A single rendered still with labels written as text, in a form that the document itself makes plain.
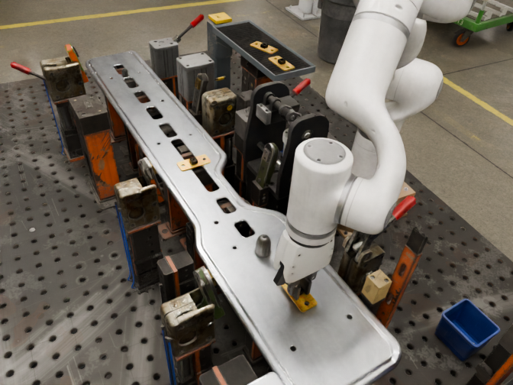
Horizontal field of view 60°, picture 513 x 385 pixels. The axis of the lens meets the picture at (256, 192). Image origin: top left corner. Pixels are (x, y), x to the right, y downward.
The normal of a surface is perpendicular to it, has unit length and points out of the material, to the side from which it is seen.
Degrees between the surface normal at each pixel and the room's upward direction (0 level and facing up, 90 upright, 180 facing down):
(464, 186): 0
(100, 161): 90
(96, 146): 90
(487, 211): 0
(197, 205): 0
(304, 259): 90
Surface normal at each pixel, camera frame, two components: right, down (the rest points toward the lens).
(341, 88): -0.66, -0.07
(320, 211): -0.34, 0.62
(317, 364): 0.06, -0.74
